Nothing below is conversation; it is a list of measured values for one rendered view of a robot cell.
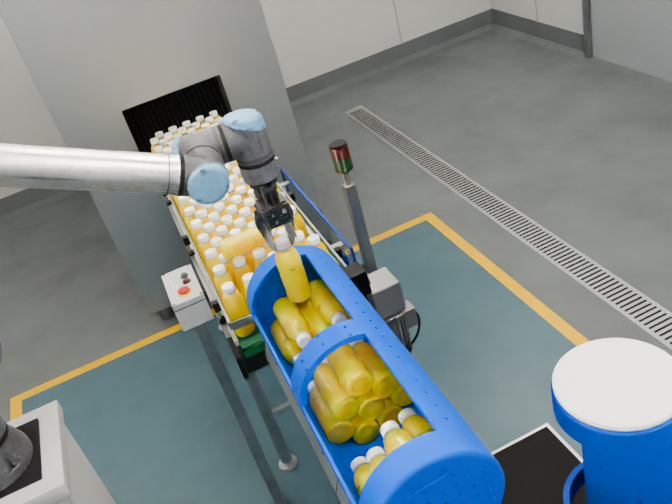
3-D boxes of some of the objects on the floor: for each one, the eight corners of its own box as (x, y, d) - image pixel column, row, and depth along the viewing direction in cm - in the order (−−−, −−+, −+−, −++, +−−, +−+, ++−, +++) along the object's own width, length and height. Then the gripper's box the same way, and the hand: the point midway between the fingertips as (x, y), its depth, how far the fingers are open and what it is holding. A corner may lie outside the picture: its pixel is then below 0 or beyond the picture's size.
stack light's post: (405, 409, 307) (345, 188, 247) (401, 404, 310) (341, 184, 251) (414, 405, 307) (355, 184, 248) (409, 400, 311) (351, 180, 251)
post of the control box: (278, 511, 280) (187, 314, 226) (275, 503, 283) (185, 308, 229) (287, 506, 280) (199, 309, 227) (284, 498, 284) (197, 303, 230)
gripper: (245, 194, 169) (270, 267, 180) (290, 176, 171) (312, 250, 182) (236, 181, 176) (261, 252, 187) (279, 164, 178) (301, 235, 189)
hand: (281, 242), depth 186 cm, fingers closed on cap, 4 cm apart
